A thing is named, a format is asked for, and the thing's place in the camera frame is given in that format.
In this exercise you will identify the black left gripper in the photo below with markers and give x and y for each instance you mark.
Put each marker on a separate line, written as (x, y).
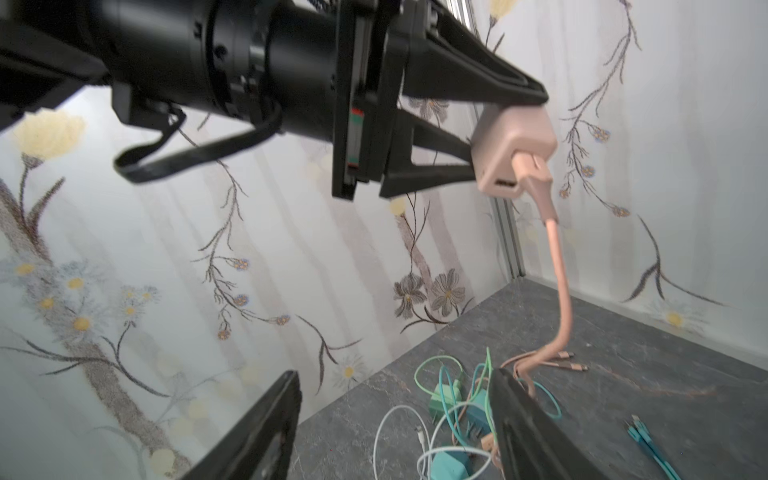
(419, 47)

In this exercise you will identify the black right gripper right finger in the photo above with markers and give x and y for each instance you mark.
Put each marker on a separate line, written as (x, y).
(530, 444)

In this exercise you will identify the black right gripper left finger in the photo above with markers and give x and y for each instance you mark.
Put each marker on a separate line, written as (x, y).
(260, 444)

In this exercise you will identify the pink charger cube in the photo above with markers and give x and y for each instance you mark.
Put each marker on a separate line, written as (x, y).
(500, 135)

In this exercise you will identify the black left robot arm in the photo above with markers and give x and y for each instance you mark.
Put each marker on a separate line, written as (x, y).
(215, 78)

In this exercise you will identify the teal charger cube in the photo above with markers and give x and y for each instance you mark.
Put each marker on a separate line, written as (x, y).
(450, 466)
(477, 419)

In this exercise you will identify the green charger cube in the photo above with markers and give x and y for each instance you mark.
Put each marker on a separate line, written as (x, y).
(443, 398)

